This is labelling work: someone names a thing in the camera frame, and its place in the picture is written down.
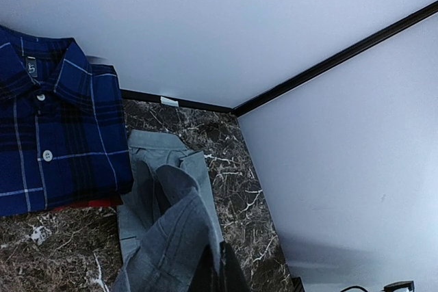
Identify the black red folded shirt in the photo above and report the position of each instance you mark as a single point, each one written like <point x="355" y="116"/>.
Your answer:
<point x="113" y="201"/>

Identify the blue plaid folded shirt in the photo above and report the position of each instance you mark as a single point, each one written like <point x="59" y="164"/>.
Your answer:
<point x="63" y="133"/>

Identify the right black frame post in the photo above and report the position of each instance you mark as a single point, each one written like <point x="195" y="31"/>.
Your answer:
<point x="337" y="59"/>

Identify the grey long sleeve shirt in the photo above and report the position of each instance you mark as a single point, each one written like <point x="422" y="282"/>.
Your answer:
<point x="168" y="218"/>

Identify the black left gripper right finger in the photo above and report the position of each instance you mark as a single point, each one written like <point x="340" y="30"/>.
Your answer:
<point x="231" y="276"/>

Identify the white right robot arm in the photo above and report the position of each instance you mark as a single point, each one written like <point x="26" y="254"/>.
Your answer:
<point x="405" y="285"/>

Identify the white tape strip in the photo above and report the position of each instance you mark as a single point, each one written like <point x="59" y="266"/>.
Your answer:
<point x="169" y="102"/>

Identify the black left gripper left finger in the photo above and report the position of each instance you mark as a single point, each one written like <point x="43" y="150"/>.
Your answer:
<point x="205" y="278"/>

